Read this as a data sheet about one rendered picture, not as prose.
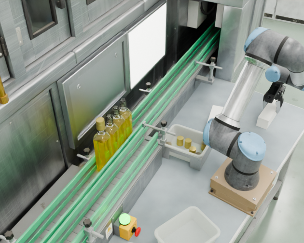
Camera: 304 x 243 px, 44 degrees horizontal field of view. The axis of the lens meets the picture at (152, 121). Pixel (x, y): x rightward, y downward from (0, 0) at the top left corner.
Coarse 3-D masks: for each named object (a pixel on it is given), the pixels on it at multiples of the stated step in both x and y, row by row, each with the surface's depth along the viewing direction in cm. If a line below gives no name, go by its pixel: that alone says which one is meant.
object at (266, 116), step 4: (276, 100) 216; (268, 104) 213; (272, 104) 213; (264, 108) 210; (268, 108) 210; (272, 108) 210; (264, 112) 207; (268, 112) 207; (272, 112) 207; (260, 116) 204; (264, 116) 204; (268, 116) 204; (272, 116) 206; (260, 120) 204; (264, 120) 202; (268, 120) 202; (272, 120) 210; (256, 124) 207; (260, 124) 206; (264, 124) 204; (268, 124) 204; (264, 128) 205
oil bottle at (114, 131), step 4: (116, 124) 157; (108, 128) 154; (112, 128) 154; (116, 128) 156; (108, 132) 154; (112, 132) 154; (116, 132) 156; (112, 136) 155; (116, 136) 158; (112, 140) 156; (116, 140) 159; (112, 144) 157; (116, 144) 160; (112, 148) 159; (116, 148) 161; (112, 152) 161
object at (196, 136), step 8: (176, 128) 195; (184, 128) 193; (168, 136) 190; (176, 136) 198; (184, 136) 195; (192, 136) 193; (200, 136) 190; (176, 144) 193; (192, 144) 193; (200, 144) 193; (184, 152) 179; (200, 152) 188
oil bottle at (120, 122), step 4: (120, 116) 160; (116, 120) 158; (120, 120) 158; (124, 120) 161; (120, 124) 158; (124, 124) 162; (120, 128) 159; (124, 128) 163; (120, 132) 161; (124, 132) 164; (120, 136) 162; (124, 136) 166; (120, 140) 163; (124, 140) 167; (120, 144) 165
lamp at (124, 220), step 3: (120, 216) 149; (123, 216) 149; (126, 216) 149; (129, 216) 149; (120, 219) 148; (123, 219) 148; (126, 219) 148; (129, 219) 149; (120, 222) 149; (123, 222) 148; (126, 222) 148; (129, 222) 149; (123, 225) 149; (126, 225) 149
